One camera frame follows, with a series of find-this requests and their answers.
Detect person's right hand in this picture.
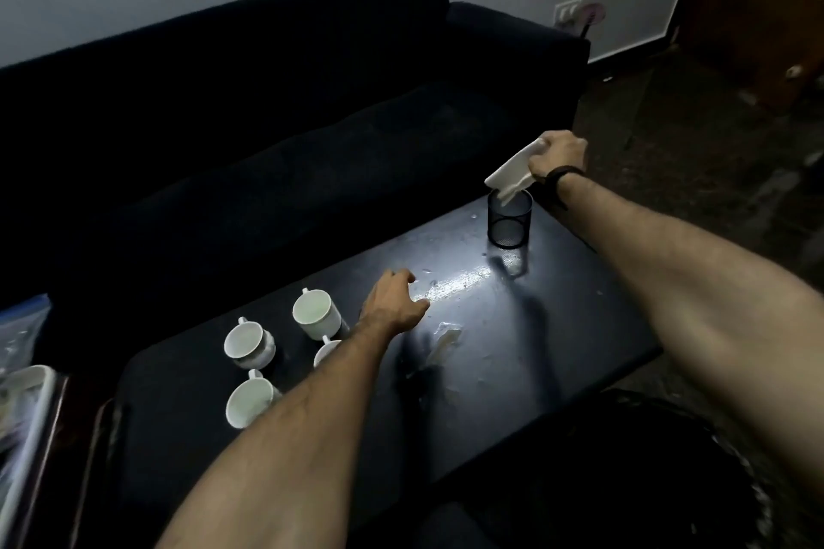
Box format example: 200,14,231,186
526,130,589,180

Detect person's left hand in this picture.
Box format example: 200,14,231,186
357,268,431,341

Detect white paper napkins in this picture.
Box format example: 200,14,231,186
483,137,549,207

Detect plain white cup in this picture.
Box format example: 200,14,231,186
225,369,283,431
291,287,343,342

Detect white cup patterned base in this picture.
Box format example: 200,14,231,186
312,335,342,370
223,317,278,371

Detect clear zip bag blue seal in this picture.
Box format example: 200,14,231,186
0,293,52,376

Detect person's left forearm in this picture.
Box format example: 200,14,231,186
156,320,413,549

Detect person's right forearm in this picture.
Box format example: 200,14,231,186
556,172,824,504

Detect black wristband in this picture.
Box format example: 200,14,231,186
543,166,587,212

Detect black mesh holder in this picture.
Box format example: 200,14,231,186
486,186,535,250

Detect black table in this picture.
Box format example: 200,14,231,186
115,191,664,549

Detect pink plug-in device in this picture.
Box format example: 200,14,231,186
576,1,608,41

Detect dark blue sofa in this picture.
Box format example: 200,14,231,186
0,0,591,370

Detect brown wooden door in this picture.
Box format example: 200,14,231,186
676,0,824,116

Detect dark brown side table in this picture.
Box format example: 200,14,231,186
12,371,127,549

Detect white printed serving tray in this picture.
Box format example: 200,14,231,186
0,364,59,549

